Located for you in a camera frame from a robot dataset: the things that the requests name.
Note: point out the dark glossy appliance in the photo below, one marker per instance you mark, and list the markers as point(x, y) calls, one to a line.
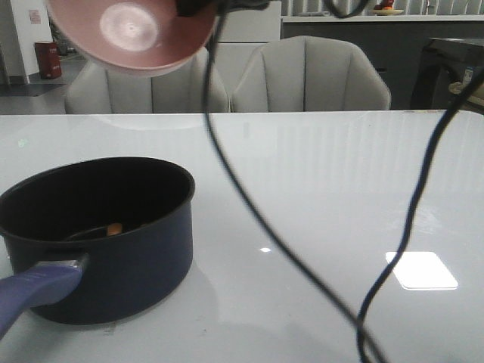
point(446, 67)

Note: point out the orange ham slice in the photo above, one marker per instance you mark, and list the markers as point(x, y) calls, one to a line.
point(114, 229)

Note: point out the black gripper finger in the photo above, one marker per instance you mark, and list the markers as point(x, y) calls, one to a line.
point(189, 8)

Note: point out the white cabinet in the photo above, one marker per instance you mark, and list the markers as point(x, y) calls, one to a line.
point(243, 32)

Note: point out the grey chair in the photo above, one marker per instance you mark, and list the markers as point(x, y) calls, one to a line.
point(308, 73)
point(99, 91)

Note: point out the pink bowl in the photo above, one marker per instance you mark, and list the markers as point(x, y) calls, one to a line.
point(140, 38)

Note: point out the paper notice on wall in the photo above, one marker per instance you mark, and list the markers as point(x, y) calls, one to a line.
point(35, 16)

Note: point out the fruit plate on counter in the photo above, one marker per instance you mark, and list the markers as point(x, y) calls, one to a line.
point(386, 8)

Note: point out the grey chair right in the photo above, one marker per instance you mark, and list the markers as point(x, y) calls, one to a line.
point(308, 73)

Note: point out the dark blue saucepan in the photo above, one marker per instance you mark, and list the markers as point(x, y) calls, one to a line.
point(66, 269)

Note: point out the red trash bin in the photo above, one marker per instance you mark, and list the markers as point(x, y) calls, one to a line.
point(48, 60)

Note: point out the grey chair left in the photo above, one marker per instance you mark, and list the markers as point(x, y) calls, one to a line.
point(99, 91)

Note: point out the grey counter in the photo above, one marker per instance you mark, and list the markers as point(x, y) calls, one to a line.
point(392, 43)

